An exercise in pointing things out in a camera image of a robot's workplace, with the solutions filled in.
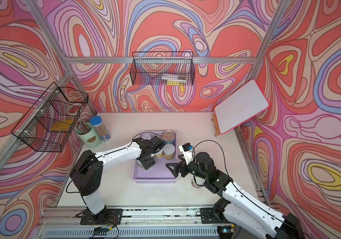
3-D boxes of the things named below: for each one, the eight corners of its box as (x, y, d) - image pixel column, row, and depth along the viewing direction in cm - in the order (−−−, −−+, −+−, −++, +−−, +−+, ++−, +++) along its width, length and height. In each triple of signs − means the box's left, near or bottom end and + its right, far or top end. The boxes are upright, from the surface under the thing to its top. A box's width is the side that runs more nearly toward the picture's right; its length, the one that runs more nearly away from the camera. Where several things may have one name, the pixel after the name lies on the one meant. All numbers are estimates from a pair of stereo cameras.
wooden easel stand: (215, 137, 106) (216, 133, 103) (210, 117, 119) (211, 113, 115) (218, 137, 106) (220, 133, 103) (213, 117, 119) (215, 113, 115)
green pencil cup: (90, 152, 101) (77, 136, 87) (86, 142, 106) (74, 126, 92) (103, 145, 104) (92, 130, 90) (99, 137, 109) (89, 120, 95)
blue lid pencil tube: (99, 142, 105) (88, 124, 90) (102, 133, 109) (92, 115, 95) (110, 142, 105) (100, 124, 90) (112, 133, 109) (103, 115, 95)
